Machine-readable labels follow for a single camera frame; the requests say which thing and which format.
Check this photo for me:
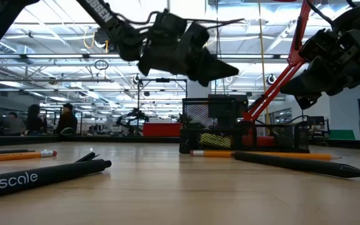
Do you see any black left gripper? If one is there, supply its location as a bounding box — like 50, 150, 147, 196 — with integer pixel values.
137, 23, 240, 88

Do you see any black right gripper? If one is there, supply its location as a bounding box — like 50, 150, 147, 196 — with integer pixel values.
280, 28, 360, 111

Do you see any black mesh desk organizer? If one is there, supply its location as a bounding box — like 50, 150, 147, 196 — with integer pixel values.
179, 97, 311, 154

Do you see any yellow-green eraser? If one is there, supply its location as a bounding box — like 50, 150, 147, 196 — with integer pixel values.
199, 133, 233, 149

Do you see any matte black pen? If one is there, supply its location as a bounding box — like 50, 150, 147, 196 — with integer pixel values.
0, 152, 113, 201
231, 151, 360, 179
0, 149, 36, 156

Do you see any yellow pencil with pink eraser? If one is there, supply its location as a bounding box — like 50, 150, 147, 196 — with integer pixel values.
0, 149, 58, 164
189, 149, 343, 162

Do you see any black background workstation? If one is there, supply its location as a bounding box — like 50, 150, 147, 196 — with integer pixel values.
307, 106, 331, 140

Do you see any green panel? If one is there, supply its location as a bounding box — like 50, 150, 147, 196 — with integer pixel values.
329, 129, 356, 141

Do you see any red storage box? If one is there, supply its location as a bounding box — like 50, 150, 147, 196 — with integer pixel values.
142, 122, 183, 138

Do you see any person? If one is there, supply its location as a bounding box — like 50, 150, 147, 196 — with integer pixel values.
1, 111, 27, 136
26, 103, 46, 136
55, 102, 79, 136

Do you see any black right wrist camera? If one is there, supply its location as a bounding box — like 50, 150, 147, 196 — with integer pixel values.
298, 28, 337, 63

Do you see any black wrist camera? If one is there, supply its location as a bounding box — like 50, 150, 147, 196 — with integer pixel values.
150, 8, 188, 36
298, 28, 337, 63

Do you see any yellow hanging cord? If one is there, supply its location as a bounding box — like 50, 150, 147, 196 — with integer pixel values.
257, 0, 270, 124

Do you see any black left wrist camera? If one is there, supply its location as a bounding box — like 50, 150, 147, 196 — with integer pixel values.
150, 8, 188, 36

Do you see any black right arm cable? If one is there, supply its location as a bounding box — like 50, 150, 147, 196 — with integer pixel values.
304, 0, 337, 31

